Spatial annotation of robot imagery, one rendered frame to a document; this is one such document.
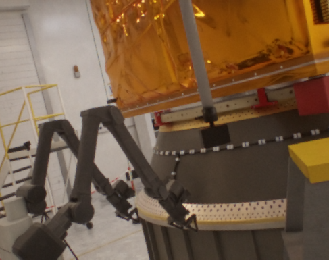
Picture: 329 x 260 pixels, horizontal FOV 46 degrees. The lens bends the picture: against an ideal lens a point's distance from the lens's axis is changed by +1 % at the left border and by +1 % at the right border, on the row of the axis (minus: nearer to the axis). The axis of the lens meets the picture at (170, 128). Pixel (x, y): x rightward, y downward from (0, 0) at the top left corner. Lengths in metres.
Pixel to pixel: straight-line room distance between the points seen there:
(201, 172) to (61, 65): 8.17
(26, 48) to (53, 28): 0.88
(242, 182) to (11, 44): 8.31
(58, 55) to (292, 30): 8.71
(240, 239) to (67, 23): 8.90
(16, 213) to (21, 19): 8.54
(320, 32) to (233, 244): 1.02
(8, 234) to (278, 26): 1.26
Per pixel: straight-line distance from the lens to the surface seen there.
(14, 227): 1.53
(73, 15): 10.42
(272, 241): 1.88
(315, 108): 1.67
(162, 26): 2.34
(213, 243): 2.00
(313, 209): 1.12
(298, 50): 1.62
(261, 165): 1.90
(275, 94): 1.95
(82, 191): 1.44
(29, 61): 9.72
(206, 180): 2.01
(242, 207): 1.88
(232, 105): 2.00
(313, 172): 1.08
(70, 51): 10.12
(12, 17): 9.96
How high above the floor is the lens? 1.75
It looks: 3 degrees down
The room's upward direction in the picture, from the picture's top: 13 degrees counter-clockwise
